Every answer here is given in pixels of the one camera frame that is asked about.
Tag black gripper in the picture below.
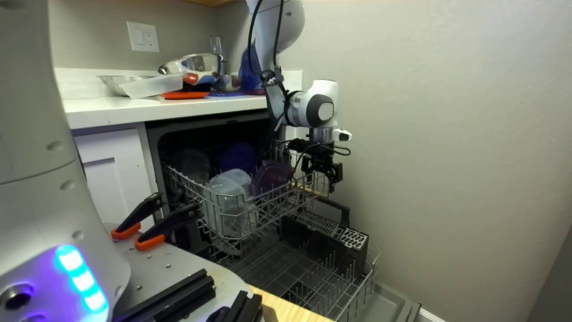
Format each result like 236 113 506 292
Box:
290 138 345 196

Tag wire dish rack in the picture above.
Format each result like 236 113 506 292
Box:
165 160 318 260
202 221 381 322

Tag black dishwasher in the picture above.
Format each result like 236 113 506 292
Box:
145 110 425 322

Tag purple plastic container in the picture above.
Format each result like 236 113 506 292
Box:
254 160 295 197

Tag dark cutlery basket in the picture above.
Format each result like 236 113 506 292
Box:
279 214 370 278

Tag blue plastic bowl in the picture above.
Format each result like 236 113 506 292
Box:
220 142 259 176

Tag clear ribbed plastic container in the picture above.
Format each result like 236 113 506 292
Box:
202 169 259 242

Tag blue plastic container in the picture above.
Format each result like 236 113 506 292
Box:
238 47 268 95

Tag dark grey plastic container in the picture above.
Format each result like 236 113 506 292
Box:
177 149 213 185

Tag wooden board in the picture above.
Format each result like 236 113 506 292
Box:
247 285 336 322

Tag red plastic plate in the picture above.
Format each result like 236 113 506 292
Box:
161 90 211 103

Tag black clamp orange tips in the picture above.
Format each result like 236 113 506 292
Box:
134 203 202 253
111 194 165 244

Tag white base cabinet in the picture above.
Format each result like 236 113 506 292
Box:
70 122 165 233

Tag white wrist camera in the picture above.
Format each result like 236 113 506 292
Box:
331 128 354 146

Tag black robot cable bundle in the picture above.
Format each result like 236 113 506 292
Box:
245 0 295 135

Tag black aluminium rail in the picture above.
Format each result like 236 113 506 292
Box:
114 267 218 322
204 290 266 322

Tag white wall outlet plate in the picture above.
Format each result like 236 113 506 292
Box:
125 20 161 54

